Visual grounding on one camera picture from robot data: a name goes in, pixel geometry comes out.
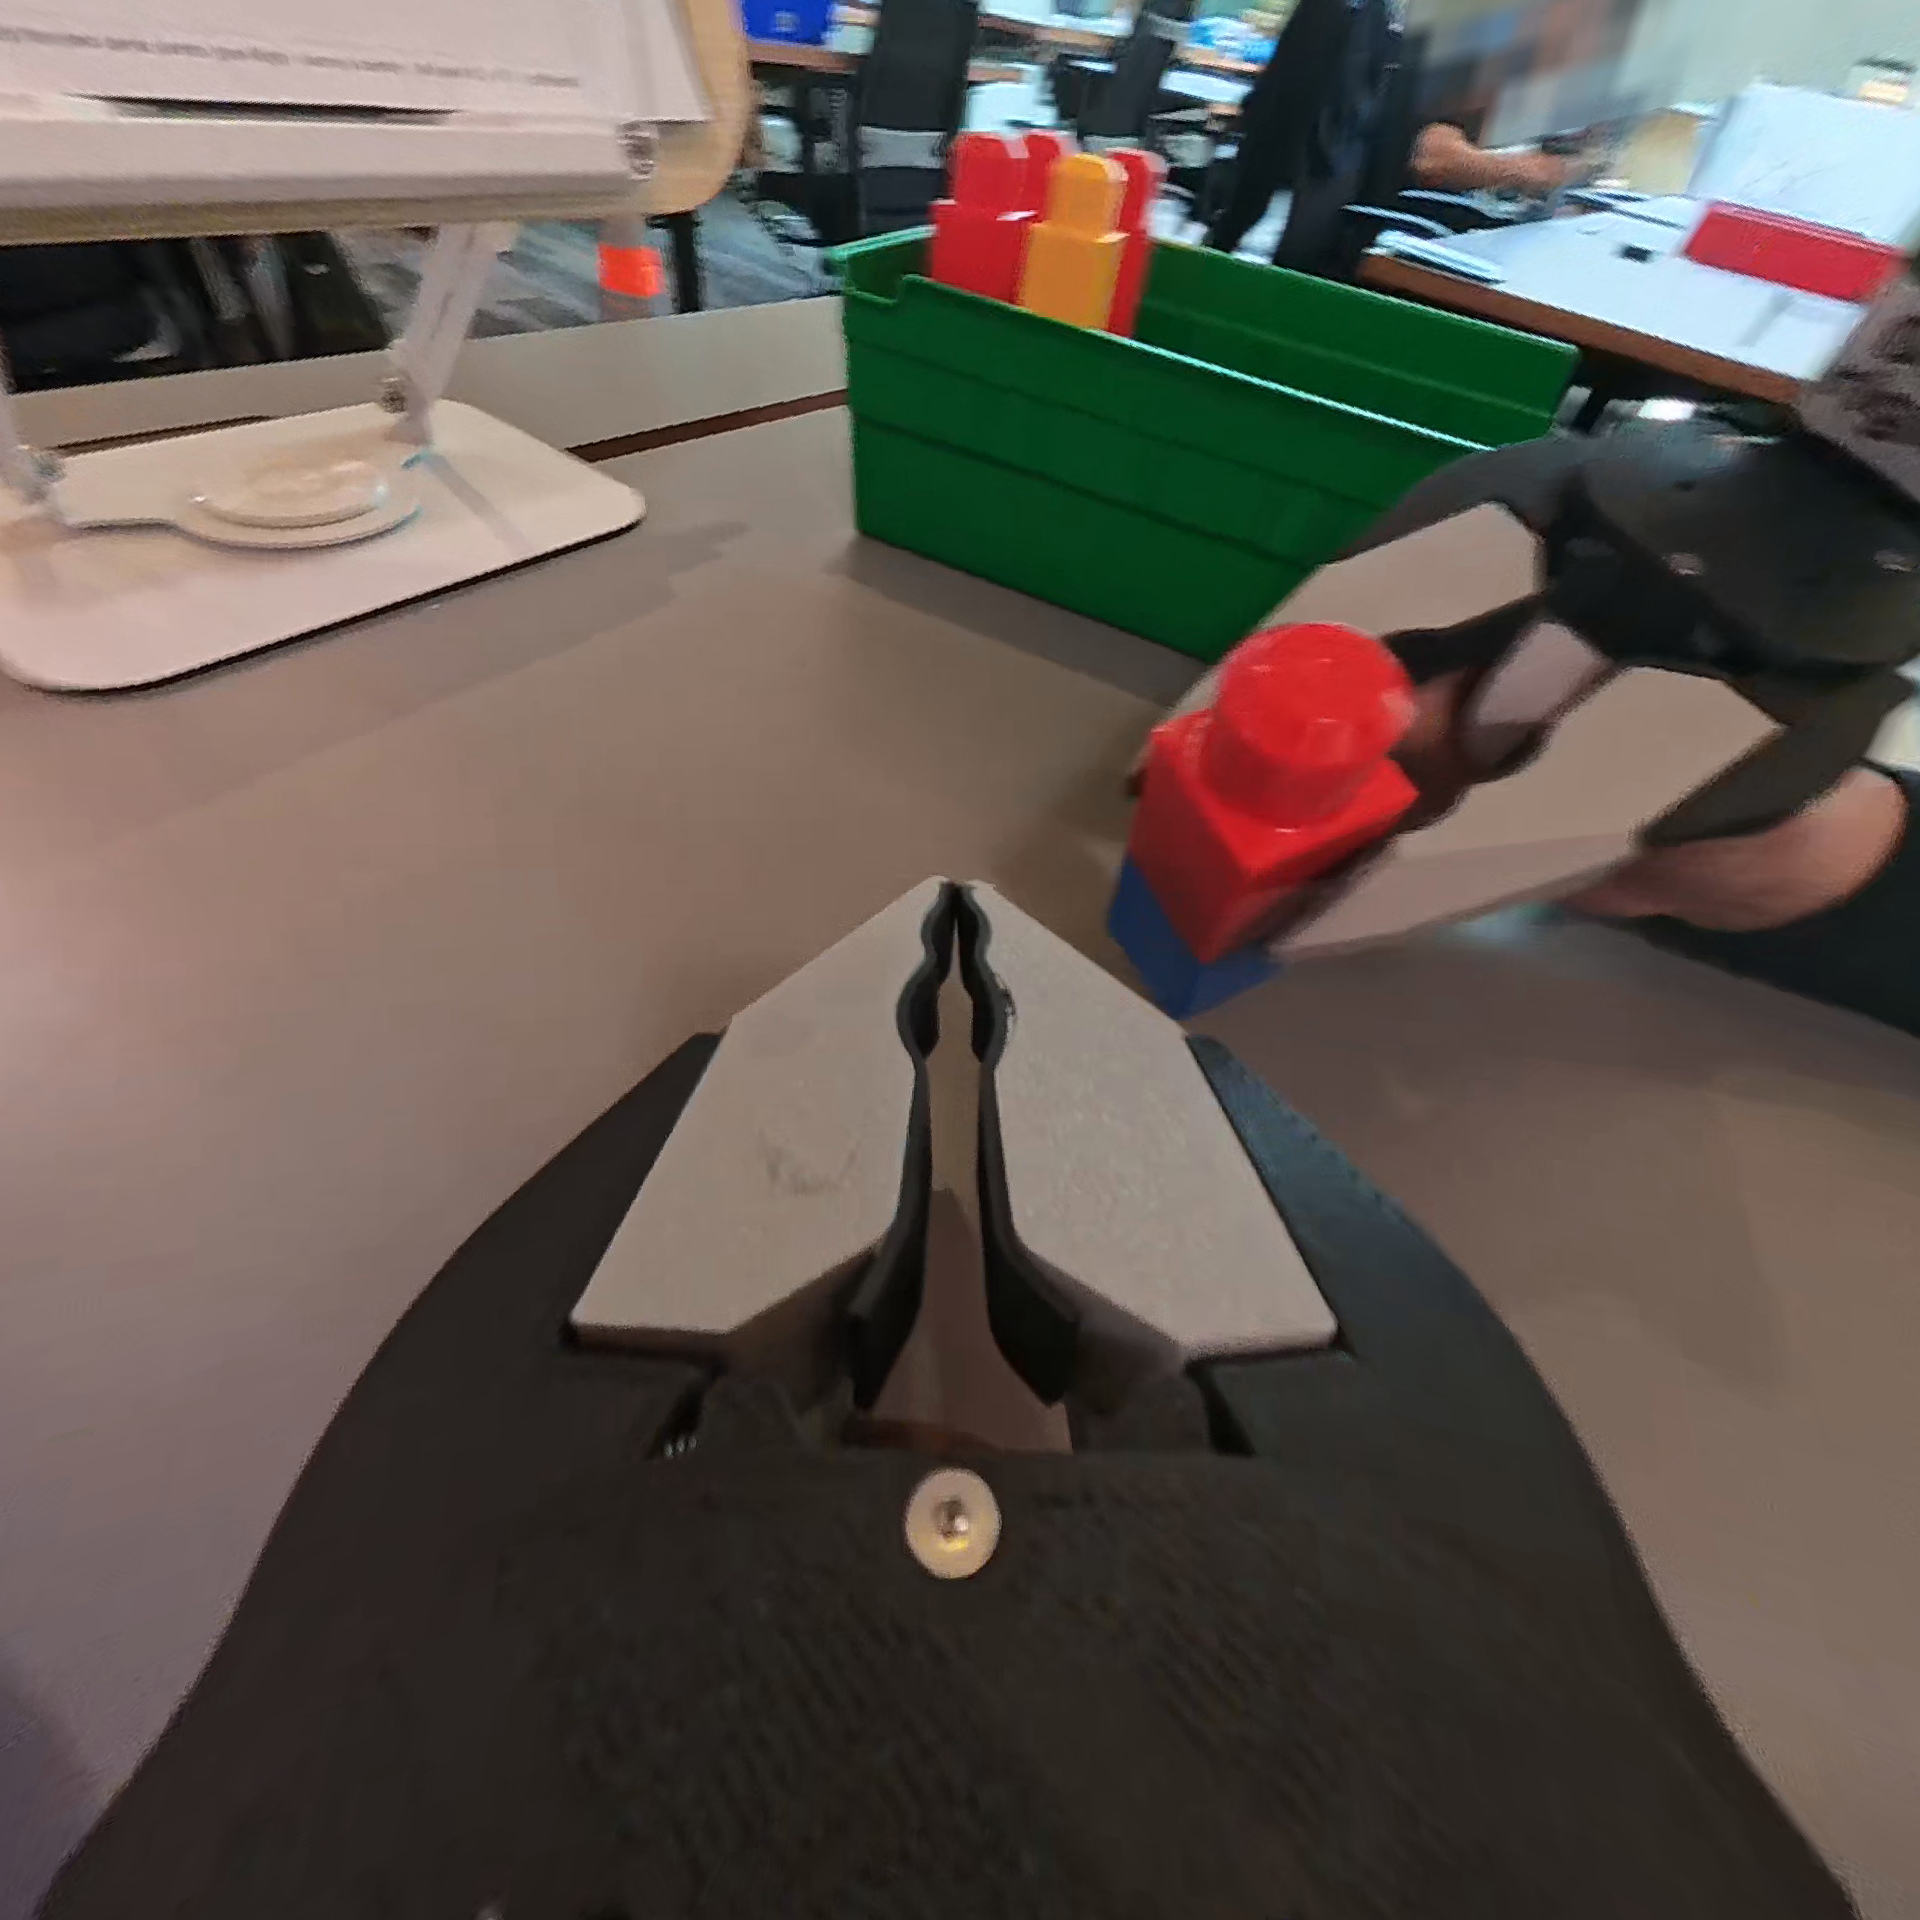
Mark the black office chair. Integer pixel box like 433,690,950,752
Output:
786,0,985,242

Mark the red plastic bin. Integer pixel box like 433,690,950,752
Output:
1681,201,1910,305

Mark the laminated instruction sheet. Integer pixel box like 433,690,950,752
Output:
0,0,706,128

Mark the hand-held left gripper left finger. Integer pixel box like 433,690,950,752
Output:
571,881,955,1412

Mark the green plastic bin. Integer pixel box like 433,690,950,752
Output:
835,227,1583,663

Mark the yellow mega block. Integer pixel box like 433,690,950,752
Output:
1021,151,1135,331

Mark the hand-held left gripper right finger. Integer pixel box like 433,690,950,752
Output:
955,881,1339,1406

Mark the wooden document stand white base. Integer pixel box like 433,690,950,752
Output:
0,0,753,697

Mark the person's right forearm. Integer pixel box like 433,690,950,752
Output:
1681,841,1920,1038

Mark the blue mega block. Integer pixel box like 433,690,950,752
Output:
1108,855,1281,1022

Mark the wooden office desk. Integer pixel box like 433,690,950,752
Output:
1367,180,1920,415

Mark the person's right hand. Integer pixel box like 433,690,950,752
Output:
1574,767,1914,932

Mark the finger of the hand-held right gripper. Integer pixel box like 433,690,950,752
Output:
1262,615,1802,962
1129,496,1561,808

